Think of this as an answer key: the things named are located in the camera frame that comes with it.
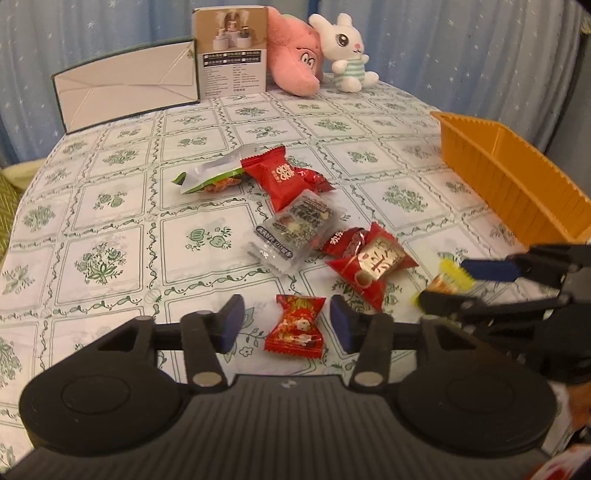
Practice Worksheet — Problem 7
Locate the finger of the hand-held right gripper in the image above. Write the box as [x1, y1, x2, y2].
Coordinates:
[461, 244, 591, 284]
[418, 290, 575, 326]

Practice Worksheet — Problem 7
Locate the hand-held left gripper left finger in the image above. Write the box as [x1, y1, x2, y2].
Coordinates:
[82, 294, 245, 388]

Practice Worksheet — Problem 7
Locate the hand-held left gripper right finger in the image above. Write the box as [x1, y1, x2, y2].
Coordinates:
[330, 294, 513, 388]

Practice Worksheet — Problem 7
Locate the yellow-edged snack packet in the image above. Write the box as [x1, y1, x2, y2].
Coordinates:
[412, 258, 474, 311]

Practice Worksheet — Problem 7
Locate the red figure-print candy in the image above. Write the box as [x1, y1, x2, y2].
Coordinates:
[264, 294, 326, 360]

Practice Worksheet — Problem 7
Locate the red and gold snack packet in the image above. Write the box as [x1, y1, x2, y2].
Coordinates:
[327, 222, 419, 313]

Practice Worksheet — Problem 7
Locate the small dark red candy packet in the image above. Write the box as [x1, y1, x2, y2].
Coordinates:
[321, 226, 370, 259]

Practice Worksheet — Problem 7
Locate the orange plastic tray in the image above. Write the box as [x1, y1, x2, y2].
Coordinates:
[430, 111, 591, 246]

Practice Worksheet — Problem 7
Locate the clear plastic snack packet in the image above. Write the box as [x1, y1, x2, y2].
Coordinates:
[245, 189, 348, 273]

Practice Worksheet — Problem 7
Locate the bright red snack packet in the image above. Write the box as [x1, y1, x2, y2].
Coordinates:
[241, 145, 335, 213]

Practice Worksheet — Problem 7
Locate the green and silver snack packet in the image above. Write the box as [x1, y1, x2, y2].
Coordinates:
[174, 144, 273, 195]

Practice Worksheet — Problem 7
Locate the green floral tablecloth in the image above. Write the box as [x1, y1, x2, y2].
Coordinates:
[0, 74, 591, 462]

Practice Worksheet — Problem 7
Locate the blue star-print curtain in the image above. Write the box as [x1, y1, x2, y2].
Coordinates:
[0, 0, 591, 168]

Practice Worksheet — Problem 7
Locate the green zigzag cushion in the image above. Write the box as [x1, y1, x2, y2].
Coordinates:
[0, 168, 23, 268]

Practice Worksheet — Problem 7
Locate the open white cardboard box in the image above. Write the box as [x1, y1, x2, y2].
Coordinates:
[51, 39, 201, 136]

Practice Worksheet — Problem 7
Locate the white bunny plush toy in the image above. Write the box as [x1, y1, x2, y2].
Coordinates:
[308, 13, 380, 93]

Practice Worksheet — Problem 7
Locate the printed product box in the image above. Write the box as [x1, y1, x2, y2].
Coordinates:
[191, 7, 269, 99]

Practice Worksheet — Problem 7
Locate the pink plush toy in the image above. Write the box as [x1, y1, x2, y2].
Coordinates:
[265, 9, 325, 97]

